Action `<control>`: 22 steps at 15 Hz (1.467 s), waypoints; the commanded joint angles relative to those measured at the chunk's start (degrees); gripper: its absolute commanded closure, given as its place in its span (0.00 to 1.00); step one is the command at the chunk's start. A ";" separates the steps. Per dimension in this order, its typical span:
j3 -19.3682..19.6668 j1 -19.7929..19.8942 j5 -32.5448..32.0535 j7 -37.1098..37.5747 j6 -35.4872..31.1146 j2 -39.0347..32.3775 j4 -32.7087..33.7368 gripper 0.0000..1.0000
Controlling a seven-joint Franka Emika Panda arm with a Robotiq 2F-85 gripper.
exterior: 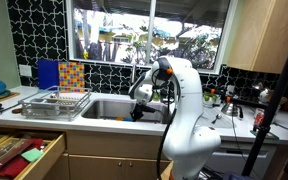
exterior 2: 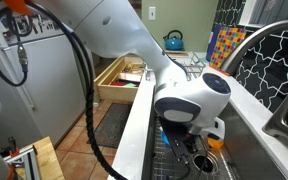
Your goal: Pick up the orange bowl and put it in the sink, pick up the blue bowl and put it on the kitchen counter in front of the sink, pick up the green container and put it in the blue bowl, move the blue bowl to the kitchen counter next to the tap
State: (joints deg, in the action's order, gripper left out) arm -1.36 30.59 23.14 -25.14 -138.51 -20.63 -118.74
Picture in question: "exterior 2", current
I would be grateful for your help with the open wooden drawer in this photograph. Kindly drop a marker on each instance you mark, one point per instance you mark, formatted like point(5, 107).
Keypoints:
point(117, 93)

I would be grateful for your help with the stainless steel sink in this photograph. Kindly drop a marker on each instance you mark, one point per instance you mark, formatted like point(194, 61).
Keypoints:
point(250, 150)

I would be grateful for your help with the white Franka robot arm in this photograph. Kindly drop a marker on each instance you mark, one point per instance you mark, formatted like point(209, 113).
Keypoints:
point(117, 30)

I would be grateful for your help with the green sponge cloth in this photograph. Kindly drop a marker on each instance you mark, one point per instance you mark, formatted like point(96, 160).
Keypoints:
point(130, 85)

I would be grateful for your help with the white framed window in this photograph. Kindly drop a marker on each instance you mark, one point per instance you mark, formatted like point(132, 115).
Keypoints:
point(270, 11)

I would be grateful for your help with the blue cutting board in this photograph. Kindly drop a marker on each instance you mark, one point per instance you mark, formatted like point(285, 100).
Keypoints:
point(212, 40)

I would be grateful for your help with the sink drain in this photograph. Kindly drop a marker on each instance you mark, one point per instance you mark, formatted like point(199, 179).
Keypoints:
point(204, 163)

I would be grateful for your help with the wooden board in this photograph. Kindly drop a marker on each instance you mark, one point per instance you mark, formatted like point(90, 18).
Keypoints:
point(177, 53)

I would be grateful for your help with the orange strip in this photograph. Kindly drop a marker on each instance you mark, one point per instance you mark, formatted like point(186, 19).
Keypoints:
point(221, 71)

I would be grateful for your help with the stainless steel faucet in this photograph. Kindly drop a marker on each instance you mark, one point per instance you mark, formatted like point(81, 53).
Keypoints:
point(250, 40)

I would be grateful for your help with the wooden table with aluminium frame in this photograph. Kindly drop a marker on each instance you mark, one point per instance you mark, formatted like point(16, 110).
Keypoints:
point(47, 156)

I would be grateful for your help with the colourful checkered board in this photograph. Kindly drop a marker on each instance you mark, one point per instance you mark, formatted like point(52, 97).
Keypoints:
point(227, 46)

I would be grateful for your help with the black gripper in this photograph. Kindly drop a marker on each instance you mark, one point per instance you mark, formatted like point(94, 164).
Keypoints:
point(172, 130)

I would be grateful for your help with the red cloth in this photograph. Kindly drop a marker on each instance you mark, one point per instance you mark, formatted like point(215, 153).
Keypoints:
point(117, 83)

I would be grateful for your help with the teal kettle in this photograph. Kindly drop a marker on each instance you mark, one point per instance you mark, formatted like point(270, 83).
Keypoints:
point(174, 42)

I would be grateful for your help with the dark floor rug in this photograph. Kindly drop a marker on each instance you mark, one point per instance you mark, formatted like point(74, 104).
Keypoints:
point(112, 125)

